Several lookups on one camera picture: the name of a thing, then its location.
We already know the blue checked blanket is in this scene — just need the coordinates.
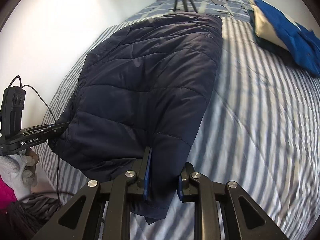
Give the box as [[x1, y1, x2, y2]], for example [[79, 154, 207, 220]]
[[135, 0, 252, 21]]

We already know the pink sleeve forearm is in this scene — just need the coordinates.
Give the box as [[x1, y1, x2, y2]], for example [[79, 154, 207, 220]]
[[0, 178, 17, 210]]

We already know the blue cream folded garment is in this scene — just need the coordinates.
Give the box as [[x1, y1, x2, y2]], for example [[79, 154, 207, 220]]
[[249, 0, 319, 77]]

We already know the black light cable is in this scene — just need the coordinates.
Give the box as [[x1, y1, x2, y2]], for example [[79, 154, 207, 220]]
[[187, 0, 251, 16]]

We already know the striped blue white bedspread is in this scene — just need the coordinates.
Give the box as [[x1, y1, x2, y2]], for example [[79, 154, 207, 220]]
[[32, 16, 320, 240]]

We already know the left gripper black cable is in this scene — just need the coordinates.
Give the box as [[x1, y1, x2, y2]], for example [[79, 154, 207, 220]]
[[7, 75, 75, 203]]

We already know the left hand white glove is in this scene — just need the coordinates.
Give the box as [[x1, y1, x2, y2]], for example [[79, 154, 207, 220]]
[[1, 148, 39, 200]]

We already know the navy quilted puffer jacket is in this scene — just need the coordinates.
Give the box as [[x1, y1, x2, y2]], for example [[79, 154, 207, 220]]
[[48, 12, 223, 224]]

